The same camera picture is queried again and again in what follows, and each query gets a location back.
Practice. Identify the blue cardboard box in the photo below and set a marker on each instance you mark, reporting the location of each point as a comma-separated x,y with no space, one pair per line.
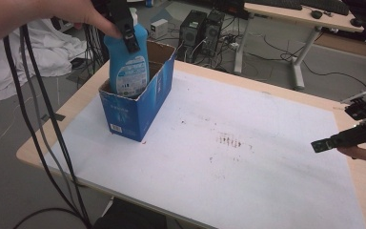
130,117

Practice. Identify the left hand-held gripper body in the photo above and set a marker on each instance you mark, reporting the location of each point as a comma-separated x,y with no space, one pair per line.
118,9

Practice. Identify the black computer mouse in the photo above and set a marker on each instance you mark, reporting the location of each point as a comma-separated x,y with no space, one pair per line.
316,14
356,22

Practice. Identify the black computer tower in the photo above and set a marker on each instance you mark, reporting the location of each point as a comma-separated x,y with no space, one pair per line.
214,31
192,31

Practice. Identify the blue bottle with white cap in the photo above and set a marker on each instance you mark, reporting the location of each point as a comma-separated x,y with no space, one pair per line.
128,66

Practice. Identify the black keyboard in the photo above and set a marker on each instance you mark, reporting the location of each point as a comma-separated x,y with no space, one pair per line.
279,4

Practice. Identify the white table mat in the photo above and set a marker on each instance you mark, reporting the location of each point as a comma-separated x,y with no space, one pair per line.
219,165

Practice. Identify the desk with white legs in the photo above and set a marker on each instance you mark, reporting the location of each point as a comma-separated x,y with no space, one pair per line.
298,17

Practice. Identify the person's left hand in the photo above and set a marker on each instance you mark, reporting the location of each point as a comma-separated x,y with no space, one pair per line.
76,11

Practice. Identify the person's legs in dark pants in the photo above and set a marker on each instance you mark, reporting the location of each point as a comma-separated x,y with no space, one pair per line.
130,216

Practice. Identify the small white box device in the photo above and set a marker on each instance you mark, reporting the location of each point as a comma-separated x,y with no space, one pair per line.
158,28

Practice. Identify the white cloth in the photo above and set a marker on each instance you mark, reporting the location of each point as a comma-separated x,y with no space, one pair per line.
38,57

